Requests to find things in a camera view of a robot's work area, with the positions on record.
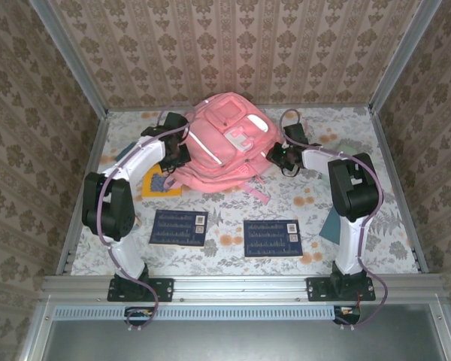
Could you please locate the pink backpack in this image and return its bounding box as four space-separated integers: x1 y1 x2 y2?
164 93 283 206

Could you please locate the yellow book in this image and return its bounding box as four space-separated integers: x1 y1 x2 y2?
141 165 183 199

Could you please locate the pale green pencil case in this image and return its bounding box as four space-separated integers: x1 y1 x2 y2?
336 138 365 155

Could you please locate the dark blue book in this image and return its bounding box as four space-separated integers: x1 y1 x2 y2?
149 209 210 249
243 220 304 259

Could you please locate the floral tablecloth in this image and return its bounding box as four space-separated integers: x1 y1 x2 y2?
71 107 420 276

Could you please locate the grey sheet metal panel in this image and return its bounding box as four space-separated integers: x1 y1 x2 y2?
41 304 450 361

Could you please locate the aluminium side rail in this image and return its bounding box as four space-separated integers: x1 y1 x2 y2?
56 112 110 278
368 108 429 274

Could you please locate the aluminium mounting rail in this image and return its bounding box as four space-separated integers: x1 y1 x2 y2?
41 274 443 304

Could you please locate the aluminium frame post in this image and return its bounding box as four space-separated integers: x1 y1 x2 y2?
29 0 109 118
368 0 443 114

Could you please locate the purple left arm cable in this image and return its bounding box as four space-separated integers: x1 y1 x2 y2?
99 101 198 334

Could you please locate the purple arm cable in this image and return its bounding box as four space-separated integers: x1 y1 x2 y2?
99 101 198 334
279 108 390 332

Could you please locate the slotted pale blue cable duct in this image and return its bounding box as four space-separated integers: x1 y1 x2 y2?
54 305 337 320

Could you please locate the black cable connector board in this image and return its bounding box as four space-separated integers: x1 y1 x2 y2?
124 306 156 327
333 305 362 326

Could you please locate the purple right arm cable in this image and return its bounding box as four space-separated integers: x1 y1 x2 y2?
279 108 390 332

